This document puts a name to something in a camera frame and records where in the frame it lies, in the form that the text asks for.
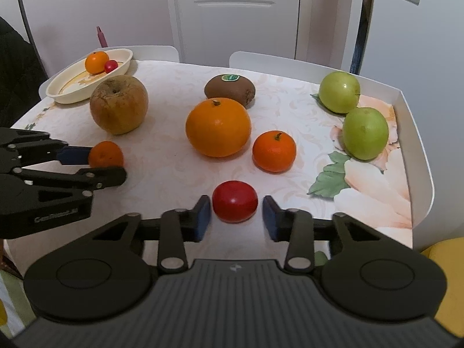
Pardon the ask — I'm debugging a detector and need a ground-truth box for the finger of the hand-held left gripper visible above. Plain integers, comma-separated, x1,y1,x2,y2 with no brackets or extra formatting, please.
16,167,127,204
0,127,94,170

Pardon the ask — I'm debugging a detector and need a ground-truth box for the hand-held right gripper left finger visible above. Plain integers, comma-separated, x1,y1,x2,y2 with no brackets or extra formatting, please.
92,195,211,274

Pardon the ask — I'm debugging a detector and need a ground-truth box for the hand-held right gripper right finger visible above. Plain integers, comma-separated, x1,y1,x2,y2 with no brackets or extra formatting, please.
262,195,376,274

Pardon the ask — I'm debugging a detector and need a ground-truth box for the small tangerine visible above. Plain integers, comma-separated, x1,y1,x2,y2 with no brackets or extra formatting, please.
88,141,124,169

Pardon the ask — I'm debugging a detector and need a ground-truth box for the cream oval dish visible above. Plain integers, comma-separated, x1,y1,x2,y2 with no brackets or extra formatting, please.
45,48,134,105

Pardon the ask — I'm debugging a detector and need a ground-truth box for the wrinkled brown apple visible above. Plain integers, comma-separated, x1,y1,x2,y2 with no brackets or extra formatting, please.
90,75,149,135

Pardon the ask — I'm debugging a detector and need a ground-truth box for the medium tangerine with stem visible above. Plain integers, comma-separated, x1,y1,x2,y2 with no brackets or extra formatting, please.
252,131,297,173

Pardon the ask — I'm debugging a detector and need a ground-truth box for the large orange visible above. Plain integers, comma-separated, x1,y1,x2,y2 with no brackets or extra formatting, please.
186,97,252,158

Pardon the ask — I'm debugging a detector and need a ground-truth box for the green apple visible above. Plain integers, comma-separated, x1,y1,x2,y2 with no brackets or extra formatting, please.
342,107,389,161
318,71,362,114

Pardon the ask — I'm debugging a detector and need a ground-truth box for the brown kiwi with green sticker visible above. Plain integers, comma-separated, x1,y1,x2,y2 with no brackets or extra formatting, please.
204,74,256,108

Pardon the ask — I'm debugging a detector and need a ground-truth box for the floral tablecloth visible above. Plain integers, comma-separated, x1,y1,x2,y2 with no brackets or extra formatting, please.
7,60,414,272

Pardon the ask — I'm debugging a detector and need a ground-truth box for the black jacket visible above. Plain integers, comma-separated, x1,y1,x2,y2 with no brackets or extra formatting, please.
0,16,49,129

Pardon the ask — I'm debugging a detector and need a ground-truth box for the small orange with green stem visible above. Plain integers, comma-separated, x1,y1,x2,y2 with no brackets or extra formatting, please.
85,51,110,75

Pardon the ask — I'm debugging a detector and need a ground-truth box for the white chair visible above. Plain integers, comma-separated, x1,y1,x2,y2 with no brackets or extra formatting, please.
109,45,180,64
228,51,350,80

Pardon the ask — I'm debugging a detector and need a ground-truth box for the white rimmed table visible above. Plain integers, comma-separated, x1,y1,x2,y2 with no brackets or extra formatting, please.
7,58,436,272

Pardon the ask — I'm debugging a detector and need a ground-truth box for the yellow object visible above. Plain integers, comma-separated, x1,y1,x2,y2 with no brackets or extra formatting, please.
420,237,464,338

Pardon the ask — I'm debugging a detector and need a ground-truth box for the white panelled door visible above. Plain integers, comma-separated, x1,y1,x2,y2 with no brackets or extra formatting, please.
165,0,302,66

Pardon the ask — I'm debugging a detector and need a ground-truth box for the white sliding door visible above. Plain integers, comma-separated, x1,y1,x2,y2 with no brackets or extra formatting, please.
362,0,464,251

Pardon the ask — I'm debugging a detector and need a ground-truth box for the black cable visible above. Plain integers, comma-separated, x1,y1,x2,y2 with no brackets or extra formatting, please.
11,0,37,57

